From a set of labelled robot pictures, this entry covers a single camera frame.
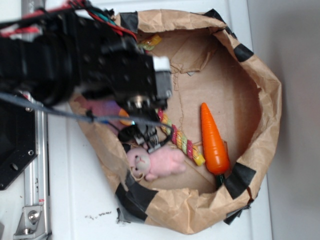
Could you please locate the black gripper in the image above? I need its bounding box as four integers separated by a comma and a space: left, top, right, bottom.
82, 36, 173, 114

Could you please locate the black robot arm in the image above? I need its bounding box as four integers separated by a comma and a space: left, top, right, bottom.
0, 0, 173, 114

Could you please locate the pink plush bunny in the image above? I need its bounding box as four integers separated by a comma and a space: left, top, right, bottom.
126, 145, 187, 182

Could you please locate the orange plastic carrot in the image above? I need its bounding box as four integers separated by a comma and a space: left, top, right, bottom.
200, 102, 230, 189

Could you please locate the brown paper bag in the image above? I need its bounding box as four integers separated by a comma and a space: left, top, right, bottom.
79, 9, 282, 234

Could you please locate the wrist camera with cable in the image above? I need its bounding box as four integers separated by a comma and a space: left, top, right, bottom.
0, 92, 173, 153

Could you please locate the multicolour twisted rope toy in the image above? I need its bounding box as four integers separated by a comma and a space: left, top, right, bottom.
138, 33, 206, 166

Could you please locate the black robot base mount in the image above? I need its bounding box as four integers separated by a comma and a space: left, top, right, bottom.
0, 100, 37, 191

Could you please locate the aluminium rail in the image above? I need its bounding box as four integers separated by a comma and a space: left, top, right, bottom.
13, 0, 52, 240

